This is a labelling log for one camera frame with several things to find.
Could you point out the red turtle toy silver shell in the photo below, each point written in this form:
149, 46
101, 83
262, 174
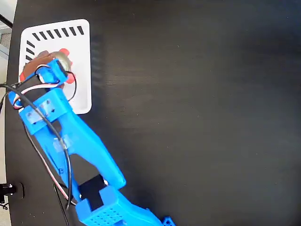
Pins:
62, 57

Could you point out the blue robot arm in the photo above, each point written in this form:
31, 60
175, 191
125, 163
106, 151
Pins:
80, 131

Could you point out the white slotted tray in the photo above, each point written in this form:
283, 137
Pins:
80, 47

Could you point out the black diagonal rod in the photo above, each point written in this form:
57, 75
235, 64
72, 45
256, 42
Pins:
5, 20

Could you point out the black table clamp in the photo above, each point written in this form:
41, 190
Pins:
20, 189

